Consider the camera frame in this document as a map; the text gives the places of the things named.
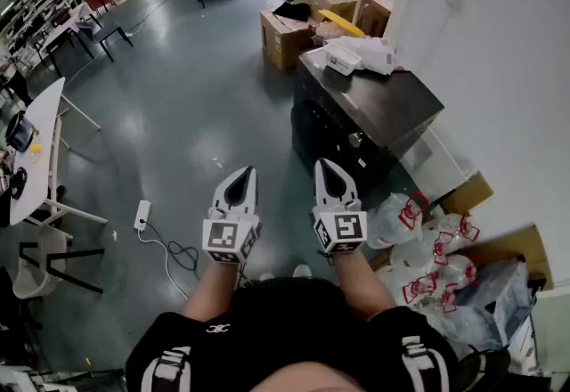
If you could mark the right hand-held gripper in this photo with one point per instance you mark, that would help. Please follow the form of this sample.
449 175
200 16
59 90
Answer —
347 227

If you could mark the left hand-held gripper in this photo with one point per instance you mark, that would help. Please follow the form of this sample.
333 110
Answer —
220 235

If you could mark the person's left forearm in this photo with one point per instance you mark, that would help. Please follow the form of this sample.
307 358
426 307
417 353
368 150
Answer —
214 288

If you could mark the person's right forearm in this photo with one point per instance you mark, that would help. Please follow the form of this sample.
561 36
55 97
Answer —
360 288

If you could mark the black drawer cabinet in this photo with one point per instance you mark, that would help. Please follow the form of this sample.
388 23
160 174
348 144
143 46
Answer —
383 109

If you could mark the white paper scrap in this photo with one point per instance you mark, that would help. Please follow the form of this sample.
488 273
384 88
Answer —
217 161

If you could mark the silver washing machine knob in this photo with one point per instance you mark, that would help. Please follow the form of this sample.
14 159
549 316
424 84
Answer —
355 139

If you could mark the person's right white shoe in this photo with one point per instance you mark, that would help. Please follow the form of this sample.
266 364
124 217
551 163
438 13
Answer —
303 271

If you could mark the person's white shoe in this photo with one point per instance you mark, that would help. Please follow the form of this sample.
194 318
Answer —
303 271
267 277

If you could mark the person's left white shoe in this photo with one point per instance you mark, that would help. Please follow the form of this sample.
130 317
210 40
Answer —
267 277

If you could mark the white power strip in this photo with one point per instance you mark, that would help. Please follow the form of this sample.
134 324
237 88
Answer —
141 214

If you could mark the pile of clear plastic bags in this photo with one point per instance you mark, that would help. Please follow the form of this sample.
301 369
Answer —
423 247

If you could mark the white foam board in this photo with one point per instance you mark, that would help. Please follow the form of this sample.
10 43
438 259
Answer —
441 163

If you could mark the white plastic lidded container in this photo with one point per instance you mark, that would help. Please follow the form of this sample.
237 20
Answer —
340 57

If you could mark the small cardboard piece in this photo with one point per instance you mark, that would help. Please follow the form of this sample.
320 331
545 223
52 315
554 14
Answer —
467 194

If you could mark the white and pink plastic bag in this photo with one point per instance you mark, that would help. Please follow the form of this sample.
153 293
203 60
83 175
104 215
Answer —
376 52

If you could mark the person's black clothing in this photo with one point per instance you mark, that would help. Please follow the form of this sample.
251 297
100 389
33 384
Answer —
289 328

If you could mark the clear crumpled plastic bag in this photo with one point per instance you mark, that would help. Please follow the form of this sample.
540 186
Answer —
329 31

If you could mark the dark brown cardboard box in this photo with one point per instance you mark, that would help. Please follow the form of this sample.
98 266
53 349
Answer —
374 16

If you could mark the large flat cardboard sheet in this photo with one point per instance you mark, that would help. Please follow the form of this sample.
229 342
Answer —
512 243

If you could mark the white table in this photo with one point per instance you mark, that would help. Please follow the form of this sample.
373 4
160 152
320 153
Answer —
40 149

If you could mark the small yellow object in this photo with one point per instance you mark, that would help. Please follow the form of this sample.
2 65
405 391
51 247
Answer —
35 149

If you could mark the dark blue chair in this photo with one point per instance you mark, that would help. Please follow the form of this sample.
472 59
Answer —
100 29

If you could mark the black headphones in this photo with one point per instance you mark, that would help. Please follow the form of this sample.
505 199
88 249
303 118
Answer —
18 183

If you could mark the dark round container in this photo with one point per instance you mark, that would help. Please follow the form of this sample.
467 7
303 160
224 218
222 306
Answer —
20 132

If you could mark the black round stand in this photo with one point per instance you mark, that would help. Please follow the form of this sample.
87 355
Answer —
483 368

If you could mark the white chair with black frame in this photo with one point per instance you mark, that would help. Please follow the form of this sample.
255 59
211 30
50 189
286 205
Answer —
44 261

